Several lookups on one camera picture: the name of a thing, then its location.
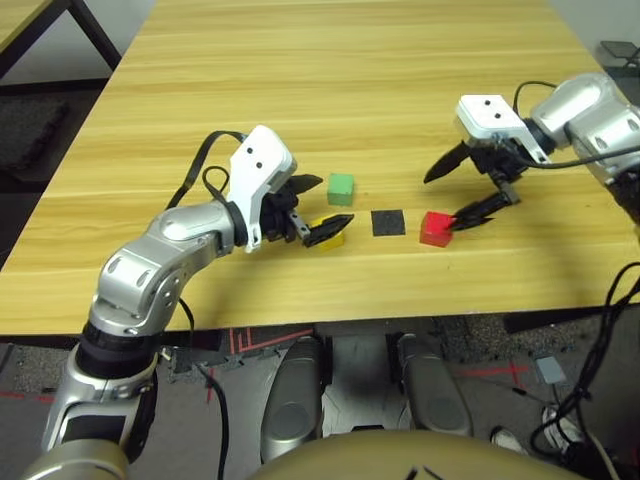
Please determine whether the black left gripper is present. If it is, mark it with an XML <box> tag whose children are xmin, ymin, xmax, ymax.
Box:
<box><xmin>259</xmin><ymin>173</ymin><xmax>356</xmax><ymax>249</ymax></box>

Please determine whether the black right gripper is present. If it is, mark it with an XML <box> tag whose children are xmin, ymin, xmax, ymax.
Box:
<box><xmin>423</xmin><ymin>139</ymin><xmax>531</xmax><ymax>232</ymax></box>

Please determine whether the green wooden block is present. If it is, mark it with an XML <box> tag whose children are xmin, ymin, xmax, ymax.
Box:
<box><xmin>327</xmin><ymin>172</ymin><xmax>356</xmax><ymax>207</ymax></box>

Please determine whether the yellow wooden block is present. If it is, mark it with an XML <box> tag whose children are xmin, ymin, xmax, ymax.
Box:
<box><xmin>308</xmin><ymin>215</ymin><xmax>347</xmax><ymax>250</ymax></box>

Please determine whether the red wooden block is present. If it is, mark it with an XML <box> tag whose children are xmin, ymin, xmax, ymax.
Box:
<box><xmin>418</xmin><ymin>211</ymin><xmax>457</xmax><ymax>248</ymax></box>

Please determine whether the black square pad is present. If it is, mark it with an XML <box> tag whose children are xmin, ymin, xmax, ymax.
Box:
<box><xmin>370</xmin><ymin>209</ymin><xmax>406</xmax><ymax>238</ymax></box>

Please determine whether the speckled black rubber mat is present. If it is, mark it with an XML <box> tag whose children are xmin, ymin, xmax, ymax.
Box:
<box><xmin>434</xmin><ymin>314</ymin><xmax>596</xmax><ymax>364</ymax></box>

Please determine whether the black table foot beam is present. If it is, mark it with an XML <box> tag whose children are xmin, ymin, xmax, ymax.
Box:
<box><xmin>502</xmin><ymin>307</ymin><xmax>609</xmax><ymax>335</ymax></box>

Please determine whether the red tape cross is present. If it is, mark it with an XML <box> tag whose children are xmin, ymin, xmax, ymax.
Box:
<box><xmin>457</xmin><ymin>364</ymin><xmax>530</xmax><ymax>390</ymax></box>

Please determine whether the grey robot left leg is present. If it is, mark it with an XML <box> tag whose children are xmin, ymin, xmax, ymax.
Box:
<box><xmin>259</xmin><ymin>335</ymin><xmax>325</xmax><ymax>464</ymax></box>

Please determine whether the grey robot leg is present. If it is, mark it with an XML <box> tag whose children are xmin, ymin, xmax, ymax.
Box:
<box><xmin>397</xmin><ymin>333</ymin><xmax>474</xmax><ymax>437</ymax></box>
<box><xmin>259</xmin><ymin>335</ymin><xmax>325</xmax><ymax>464</ymax></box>

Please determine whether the grey foot pedal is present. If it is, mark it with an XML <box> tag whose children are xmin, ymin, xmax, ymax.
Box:
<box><xmin>534</xmin><ymin>355</ymin><xmax>571</xmax><ymax>385</ymax></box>

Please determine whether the black stand with plate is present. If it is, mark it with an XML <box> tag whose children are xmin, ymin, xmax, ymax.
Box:
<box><xmin>599</xmin><ymin>39</ymin><xmax>640</xmax><ymax>69</ymax></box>

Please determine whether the grey robot right leg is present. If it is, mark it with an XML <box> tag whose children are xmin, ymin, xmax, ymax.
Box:
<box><xmin>397</xmin><ymin>333</ymin><xmax>474</xmax><ymax>437</ymax></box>

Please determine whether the white bystander sneaker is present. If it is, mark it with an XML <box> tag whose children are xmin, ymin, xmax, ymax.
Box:
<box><xmin>542</xmin><ymin>405</ymin><xmax>584</xmax><ymax>449</ymax></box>
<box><xmin>489</xmin><ymin>424</ymin><xmax>529</xmax><ymax>456</ymax></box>

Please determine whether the tan robot torso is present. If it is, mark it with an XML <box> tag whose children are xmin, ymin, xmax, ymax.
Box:
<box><xmin>244</xmin><ymin>429</ymin><xmax>591</xmax><ymax>480</ymax></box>

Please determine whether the black foam floor mat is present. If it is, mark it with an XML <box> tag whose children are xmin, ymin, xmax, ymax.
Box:
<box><xmin>0</xmin><ymin>97</ymin><xmax>71</xmax><ymax>174</ymax></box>

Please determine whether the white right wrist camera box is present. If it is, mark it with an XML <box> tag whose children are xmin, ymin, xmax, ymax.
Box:
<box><xmin>453</xmin><ymin>93</ymin><xmax>552</xmax><ymax>165</ymax></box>

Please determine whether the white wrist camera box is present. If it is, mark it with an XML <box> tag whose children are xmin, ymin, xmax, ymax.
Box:
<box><xmin>453</xmin><ymin>93</ymin><xmax>552</xmax><ymax>165</ymax></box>
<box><xmin>228</xmin><ymin>124</ymin><xmax>298</xmax><ymax>254</ymax></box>

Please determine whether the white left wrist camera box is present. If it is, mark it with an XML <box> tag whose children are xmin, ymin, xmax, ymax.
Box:
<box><xmin>228</xmin><ymin>124</ymin><xmax>298</xmax><ymax>254</ymax></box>

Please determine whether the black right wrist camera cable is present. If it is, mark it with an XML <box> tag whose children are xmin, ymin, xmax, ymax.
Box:
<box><xmin>513</xmin><ymin>79</ymin><xmax>640</xmax><ymax>169</ymax></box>

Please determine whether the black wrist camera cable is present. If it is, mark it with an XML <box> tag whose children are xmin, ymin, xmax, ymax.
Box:
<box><xmin>513</xmin><ymin>79</ymin><xmax>640</xmax><ymax>169</ymax></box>
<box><xmin>164</xmin><ymin>129</ymin><xmax>249</xmax><ymax>211</ymax></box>

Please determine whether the black left wrist camera cable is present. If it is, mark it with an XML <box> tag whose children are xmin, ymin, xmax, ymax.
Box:
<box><xmin>164</xmin><ymin>129</ymin><xmax>249</xmax><ymax>211</ymax></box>

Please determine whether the black right shoulder cable bundle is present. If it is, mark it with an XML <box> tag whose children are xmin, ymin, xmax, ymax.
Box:
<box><xmin>529</xmin><ymin>262</ymin><xmax>640</xmax><ymax>480</ymax></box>

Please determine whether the thin black left shoulder cable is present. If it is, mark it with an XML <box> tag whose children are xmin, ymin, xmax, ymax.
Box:
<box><xmin>177</xmin><ymin>297</ymin><xmax>231</xmax><ymax>480</ymax></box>

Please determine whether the wooden side table black frame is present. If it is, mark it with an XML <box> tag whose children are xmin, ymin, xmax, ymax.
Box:
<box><xmin>0</xmin><ymin>0</ymin><xmax>123</xmax><ymax>81</ymax></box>

